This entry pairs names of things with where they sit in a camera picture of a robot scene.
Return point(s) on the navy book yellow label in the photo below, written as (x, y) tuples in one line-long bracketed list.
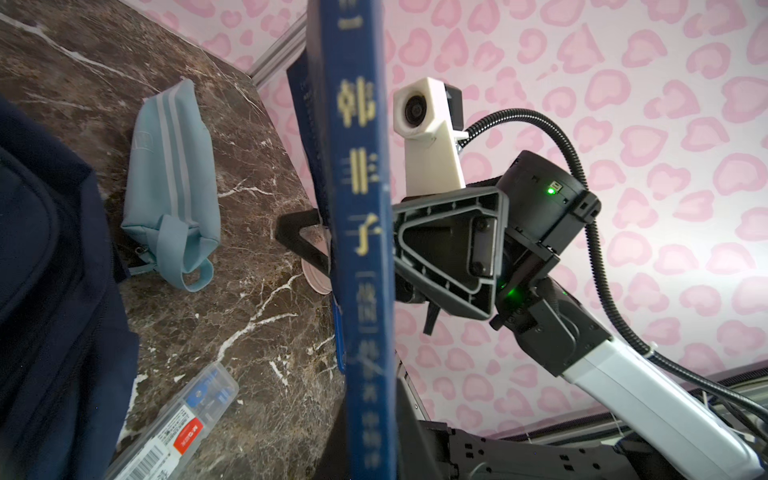
[(342, 109)]

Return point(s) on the teal pencil pouch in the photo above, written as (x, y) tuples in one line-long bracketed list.
[(171, 207)]

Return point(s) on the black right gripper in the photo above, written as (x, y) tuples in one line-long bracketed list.
[(448, 247)]

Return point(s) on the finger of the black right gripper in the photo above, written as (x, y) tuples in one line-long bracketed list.
[(288, 233)]

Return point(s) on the navy blue student backpack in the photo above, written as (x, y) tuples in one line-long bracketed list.
[(68, 357)]

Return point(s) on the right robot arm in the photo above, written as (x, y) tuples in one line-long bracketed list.
[(569, 325)]

